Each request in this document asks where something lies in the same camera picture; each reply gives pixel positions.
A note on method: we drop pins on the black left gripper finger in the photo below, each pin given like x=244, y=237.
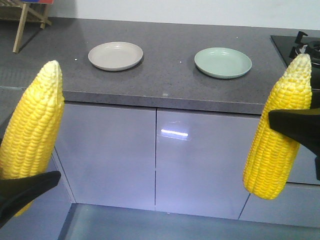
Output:
x=16, y=193

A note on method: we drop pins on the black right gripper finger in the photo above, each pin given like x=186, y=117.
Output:
x=301, y=125

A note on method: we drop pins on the corn cob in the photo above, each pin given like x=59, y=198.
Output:
x=30, y=136
x=273, y=149

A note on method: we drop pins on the black gas stove top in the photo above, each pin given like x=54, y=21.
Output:
x=291, y=46

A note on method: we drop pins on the grey left cabinet door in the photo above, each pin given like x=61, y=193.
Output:
x=108, y=155

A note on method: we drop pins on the grey cabinet door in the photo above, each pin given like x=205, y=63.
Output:
x=199, y=162
x=108, y=155

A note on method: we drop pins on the grey right cabinet door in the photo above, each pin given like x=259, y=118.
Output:
x=199, y=162

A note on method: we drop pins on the wooden dish rack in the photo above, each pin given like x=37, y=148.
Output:
x=23, y=11

